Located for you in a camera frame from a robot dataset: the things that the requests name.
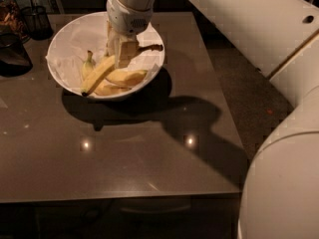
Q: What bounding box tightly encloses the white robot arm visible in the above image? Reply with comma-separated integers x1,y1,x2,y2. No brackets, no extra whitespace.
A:
188,0,319,239

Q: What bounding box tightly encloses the right yellow banana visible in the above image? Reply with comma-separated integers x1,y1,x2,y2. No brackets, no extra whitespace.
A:
107,69,148,87

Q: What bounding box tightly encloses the back yellow banana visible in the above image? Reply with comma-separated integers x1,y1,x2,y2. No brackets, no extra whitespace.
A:
100,53,111,62

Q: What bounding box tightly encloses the black mesh pen cup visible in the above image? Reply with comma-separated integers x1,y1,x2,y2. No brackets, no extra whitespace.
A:
21,6,54,41

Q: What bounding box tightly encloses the glass jar with snacks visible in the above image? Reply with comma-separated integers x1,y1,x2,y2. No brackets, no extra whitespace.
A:
0,0,29,43

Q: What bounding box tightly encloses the left yellow banana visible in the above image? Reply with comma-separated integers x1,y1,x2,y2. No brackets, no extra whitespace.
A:
81,50,96,80

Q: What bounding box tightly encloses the black mesh basket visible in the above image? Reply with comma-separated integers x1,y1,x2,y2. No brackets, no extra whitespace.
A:
0,33,33,77

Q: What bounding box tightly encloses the white paper bowl liner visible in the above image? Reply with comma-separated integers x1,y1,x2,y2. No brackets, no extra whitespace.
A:
47,12,165,100

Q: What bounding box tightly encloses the long yellow banana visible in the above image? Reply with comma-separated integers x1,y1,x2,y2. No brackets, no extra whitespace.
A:
81,44,163,97

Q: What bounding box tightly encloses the white bowl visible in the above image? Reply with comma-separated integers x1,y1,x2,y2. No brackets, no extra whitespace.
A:
46,12,165,101

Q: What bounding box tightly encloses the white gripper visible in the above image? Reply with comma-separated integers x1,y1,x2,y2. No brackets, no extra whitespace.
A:
106,0,153,68

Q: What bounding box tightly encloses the bottom yellow banana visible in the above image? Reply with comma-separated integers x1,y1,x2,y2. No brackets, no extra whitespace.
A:
94,82,130,96

